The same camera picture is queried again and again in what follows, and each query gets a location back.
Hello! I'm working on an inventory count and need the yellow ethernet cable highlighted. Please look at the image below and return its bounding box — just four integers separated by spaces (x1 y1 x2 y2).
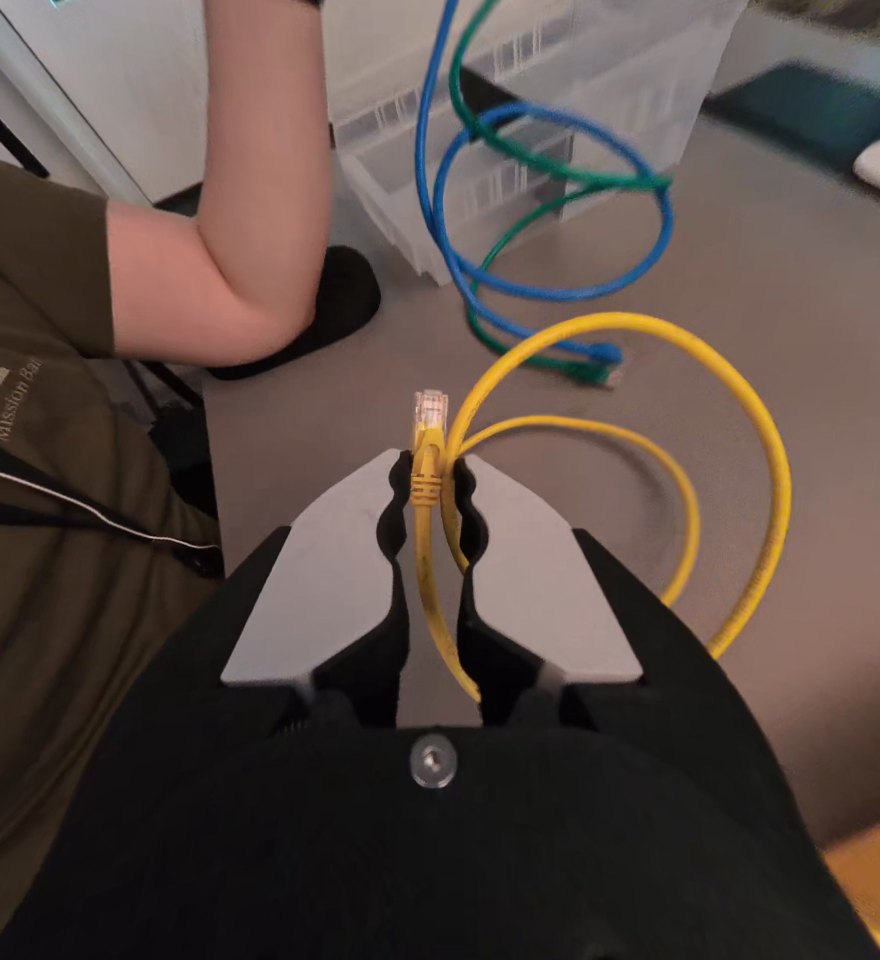
408 313 793 702

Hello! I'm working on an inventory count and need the green ethernet cable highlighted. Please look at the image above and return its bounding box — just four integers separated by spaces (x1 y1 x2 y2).
449 0 673 387

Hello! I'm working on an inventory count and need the black wrist rest pad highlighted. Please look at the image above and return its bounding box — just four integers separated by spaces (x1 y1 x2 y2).
207 246 382 381
706 63 880 172

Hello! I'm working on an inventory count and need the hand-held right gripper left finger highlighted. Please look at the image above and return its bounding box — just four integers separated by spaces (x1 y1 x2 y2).
220 448 413 727

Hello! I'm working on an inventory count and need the person's left forearm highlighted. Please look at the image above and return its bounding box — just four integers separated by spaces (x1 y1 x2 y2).
106 0 333 369

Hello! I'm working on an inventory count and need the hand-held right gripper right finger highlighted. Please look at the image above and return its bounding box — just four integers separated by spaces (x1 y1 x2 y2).
455 456 645 727

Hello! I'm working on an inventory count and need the black bin divider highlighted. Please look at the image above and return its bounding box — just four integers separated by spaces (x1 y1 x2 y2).
458 66 532 145

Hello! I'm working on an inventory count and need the blue ethernet cable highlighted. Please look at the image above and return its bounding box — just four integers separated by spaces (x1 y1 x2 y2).
416 0 673 369

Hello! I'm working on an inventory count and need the clear plastic bin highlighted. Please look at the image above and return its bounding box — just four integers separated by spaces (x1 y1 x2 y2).
327 0 748 286

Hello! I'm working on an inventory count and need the yellow plastic bin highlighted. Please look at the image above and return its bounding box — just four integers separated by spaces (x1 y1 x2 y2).
822 817 880 960

